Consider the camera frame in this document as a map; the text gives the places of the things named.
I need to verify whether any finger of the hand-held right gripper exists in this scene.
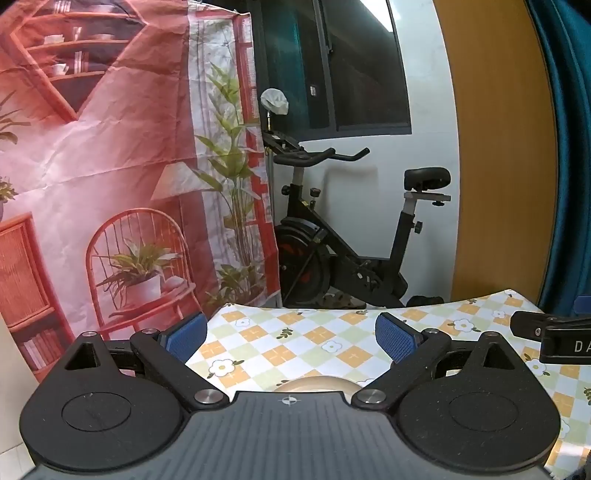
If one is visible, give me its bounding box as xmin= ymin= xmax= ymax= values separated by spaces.
xmin=512 ymin=311 xmax=591 ymax=365

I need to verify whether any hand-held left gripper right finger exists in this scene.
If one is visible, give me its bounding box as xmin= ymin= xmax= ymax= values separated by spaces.
xmin=352 ymin=313 xmax=525 ymax=411

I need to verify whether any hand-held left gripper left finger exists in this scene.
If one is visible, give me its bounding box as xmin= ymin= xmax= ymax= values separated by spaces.
xmin=60 ymin=311 xmax=232 ymax=411

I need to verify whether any beige plate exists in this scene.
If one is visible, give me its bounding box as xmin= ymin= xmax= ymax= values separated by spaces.
xmin=272 ymin=376 xmax=357 ymax=394

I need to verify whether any black exercise bike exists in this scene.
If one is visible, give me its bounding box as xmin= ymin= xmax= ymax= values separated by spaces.
xmin=261 ymin=129 xmax=451 ymax=310

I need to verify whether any teal curtain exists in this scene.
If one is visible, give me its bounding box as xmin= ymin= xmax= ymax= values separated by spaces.
xmin=526 ymin=0 xmax=591 ymax=319

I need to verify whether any wooden door panel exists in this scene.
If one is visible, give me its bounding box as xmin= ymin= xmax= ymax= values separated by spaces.
xmin=434 ymin=0 xmax=559 ymax=305

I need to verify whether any printed room backdrop cloth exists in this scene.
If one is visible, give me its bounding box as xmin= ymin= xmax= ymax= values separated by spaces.
xmin=0 ymin=0 xmax=283 ymax=384

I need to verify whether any white cloth cap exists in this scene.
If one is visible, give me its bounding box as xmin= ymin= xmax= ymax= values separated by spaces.
xmin=260 ymin=89 xmax=290 ymax=116

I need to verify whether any dark window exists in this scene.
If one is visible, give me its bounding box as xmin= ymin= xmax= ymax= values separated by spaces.
xmin=252 ymin=0 xmax=413 ymax=137

